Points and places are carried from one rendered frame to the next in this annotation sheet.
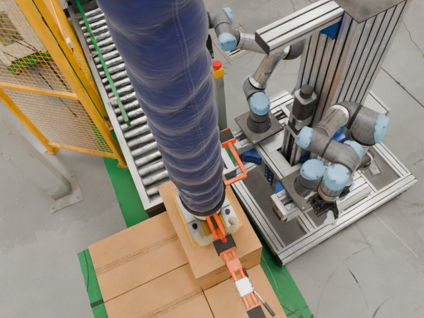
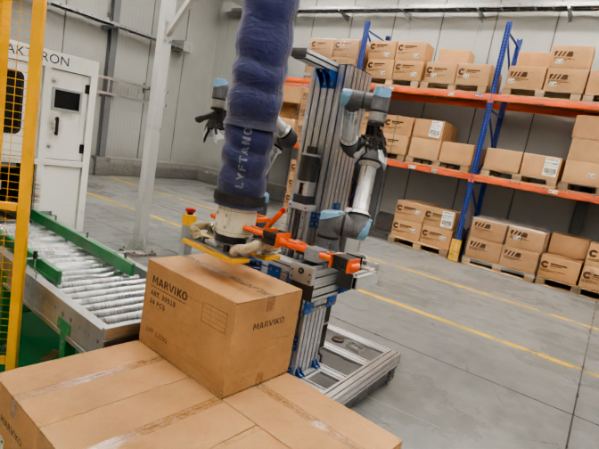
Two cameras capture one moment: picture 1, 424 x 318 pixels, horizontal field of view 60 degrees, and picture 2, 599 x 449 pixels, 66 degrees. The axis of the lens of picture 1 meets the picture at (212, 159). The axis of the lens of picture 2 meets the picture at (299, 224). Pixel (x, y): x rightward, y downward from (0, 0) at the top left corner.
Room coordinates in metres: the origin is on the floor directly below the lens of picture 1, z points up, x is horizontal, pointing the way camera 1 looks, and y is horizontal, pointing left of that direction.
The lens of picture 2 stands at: (-1.07, 1.03, 1.57)
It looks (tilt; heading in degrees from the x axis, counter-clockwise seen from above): 10 degrees down; 324
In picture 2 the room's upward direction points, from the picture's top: 10 degrees clockwise
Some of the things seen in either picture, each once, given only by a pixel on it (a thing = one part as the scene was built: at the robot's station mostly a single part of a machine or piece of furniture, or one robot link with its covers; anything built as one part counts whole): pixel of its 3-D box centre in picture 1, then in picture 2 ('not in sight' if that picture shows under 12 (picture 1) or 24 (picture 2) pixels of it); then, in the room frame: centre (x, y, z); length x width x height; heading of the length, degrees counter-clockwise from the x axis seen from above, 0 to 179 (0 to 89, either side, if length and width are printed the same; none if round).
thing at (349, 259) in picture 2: (255, 316); (344, 263); (0.15, -0.08, 1.18); 0.08 x 0.07 x 0.05; 15
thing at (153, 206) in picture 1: (190, 188); (168, 320); (1.08, 0.18, 0.58); 0.70 x 0.03 x 0.06; 106
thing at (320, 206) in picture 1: (323, 199); (373, 136); (0.46, -0.38, 1.66); 0.09 x 0.08 x 0.12; 111
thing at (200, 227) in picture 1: (190, 215); (215, 247); (0.70, 0.17, 1.08); 0.34 x 0.10 x 0.05; 15
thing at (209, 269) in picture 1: (209, 226); (218, 314); (0.74, 0.08, 0.74); 0.60 x 0.40 x 0.40; 16
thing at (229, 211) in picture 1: (222, 201); (247, 244); (0.75, -0.02, 1.08); 0.34 x 0.10 x 0.05; 15
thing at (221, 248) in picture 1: (224, 245); (275, 237); (0.49, 0.01, 1.18); 0.10 x 0.08 x 0.06; 105
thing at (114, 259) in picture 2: not in sight; (80, 237); (2.62, 0.34, 0.60); 1.60 x 0.10 x 0.09; 16
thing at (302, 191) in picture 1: (308, 182); (326, 243); (0.78, -0.50, 1.09); 0.15 x 0.15 x 0.10
